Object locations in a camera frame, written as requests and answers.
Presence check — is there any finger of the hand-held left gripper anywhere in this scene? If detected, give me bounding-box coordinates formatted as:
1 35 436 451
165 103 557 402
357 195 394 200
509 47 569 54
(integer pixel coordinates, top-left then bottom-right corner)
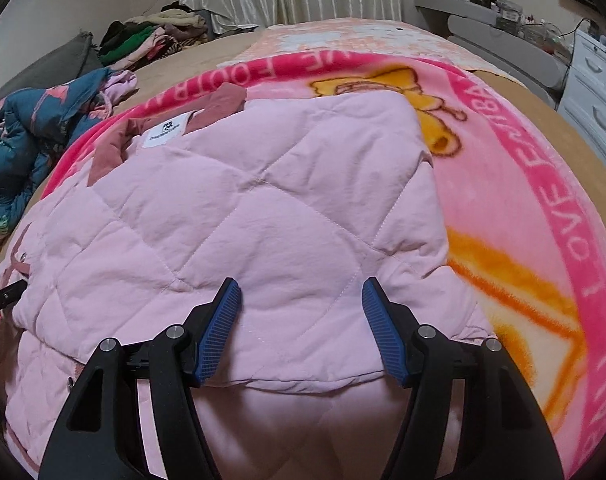
0 280 25 319

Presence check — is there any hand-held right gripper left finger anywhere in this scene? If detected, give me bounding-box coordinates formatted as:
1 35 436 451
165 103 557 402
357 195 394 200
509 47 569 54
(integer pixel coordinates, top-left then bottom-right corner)
38 277 242 480

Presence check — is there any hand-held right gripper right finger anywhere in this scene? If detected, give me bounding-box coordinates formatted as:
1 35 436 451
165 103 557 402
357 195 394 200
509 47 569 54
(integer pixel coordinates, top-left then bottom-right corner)
361 276 566 480

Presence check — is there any pink quilted jacket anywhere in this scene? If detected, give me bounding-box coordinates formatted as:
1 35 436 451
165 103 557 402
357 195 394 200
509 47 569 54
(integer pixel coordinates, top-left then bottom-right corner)
0 82 494 480

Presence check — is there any pile of folded clothes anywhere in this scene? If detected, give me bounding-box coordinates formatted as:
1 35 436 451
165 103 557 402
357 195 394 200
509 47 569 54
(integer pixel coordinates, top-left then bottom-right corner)
98 2 216 68

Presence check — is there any pink printed fleece blanket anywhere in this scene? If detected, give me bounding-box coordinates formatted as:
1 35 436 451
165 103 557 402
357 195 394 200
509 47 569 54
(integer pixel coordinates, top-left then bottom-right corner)
0 52 606 480

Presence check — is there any blue floral duvet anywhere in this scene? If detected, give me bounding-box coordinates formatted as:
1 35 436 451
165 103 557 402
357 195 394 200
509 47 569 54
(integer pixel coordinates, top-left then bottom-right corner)
0 67 138 237

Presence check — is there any grey pillow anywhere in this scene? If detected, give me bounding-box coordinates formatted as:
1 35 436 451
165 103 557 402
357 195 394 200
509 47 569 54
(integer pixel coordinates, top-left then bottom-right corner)
0 32 104 113

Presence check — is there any bed with tan sheet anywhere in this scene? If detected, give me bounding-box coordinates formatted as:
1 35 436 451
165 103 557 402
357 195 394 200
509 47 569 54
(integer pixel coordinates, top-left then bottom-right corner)
0 22 606 361

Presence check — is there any peach patterned blanket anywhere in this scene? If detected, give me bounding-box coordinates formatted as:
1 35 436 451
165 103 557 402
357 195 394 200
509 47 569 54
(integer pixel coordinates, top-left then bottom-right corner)
240 22 529 86

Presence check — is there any grey curved shelf unit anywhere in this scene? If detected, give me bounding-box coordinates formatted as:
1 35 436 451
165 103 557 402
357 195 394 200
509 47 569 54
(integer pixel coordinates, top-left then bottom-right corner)
414 0 576 111

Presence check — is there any white drawer cabinet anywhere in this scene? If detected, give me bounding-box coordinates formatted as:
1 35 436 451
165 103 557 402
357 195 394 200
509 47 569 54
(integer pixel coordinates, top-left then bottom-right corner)
556 27 606 181

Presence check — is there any clutter of small electronics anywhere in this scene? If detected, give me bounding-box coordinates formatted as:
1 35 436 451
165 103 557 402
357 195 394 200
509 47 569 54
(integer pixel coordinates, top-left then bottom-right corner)
422 0 576 46

